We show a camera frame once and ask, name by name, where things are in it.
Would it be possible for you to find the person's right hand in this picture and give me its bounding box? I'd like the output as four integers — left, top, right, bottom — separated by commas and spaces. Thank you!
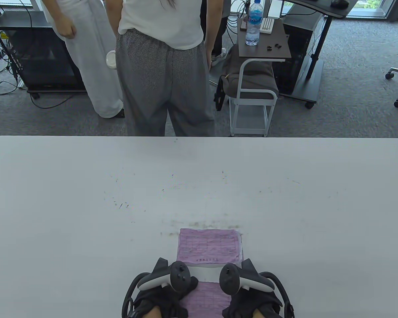
222, 289, 284, 318

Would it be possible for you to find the person's left hand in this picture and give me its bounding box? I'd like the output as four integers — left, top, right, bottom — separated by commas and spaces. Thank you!
133, 277, 199, 318

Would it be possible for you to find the pink invoice paper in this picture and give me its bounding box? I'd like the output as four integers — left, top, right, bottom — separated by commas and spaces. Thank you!
181, 281, 232, 318
177, 228, 242, 264

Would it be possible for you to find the black and white hand controller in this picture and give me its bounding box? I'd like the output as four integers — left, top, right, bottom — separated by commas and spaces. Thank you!
219, 258, 295, 318
121, 257, 191, 318

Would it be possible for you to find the grey fabric bag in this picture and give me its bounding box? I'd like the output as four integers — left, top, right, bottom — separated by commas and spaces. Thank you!
214, 44, 279, 111

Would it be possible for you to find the black wheeled platform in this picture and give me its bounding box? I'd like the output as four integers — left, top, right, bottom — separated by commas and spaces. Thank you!
27, 85, 88, 99

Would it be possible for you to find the black computer tower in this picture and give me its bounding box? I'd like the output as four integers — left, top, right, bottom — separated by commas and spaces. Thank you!
272, 7, 324, 95

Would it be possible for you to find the clear plastic water bottle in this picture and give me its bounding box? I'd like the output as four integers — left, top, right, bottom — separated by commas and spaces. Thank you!
245, 0, 262, 46

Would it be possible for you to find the black glass computer case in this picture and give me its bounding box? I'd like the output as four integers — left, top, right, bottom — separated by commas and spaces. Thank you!
0, 11, 87, 89

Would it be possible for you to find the black standing desk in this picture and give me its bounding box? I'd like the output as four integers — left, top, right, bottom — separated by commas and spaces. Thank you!
279, 0, 357, 109

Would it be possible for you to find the black floor cable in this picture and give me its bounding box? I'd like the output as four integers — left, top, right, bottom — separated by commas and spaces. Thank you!
28, 89, 77, 109

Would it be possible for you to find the brown side table white frame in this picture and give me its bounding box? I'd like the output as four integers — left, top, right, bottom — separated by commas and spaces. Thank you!
229, 17, 292, 137

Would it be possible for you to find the black cable bundle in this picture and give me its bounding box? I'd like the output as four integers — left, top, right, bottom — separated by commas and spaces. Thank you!
0, 26, 24, 96
229, 0, 250, 37

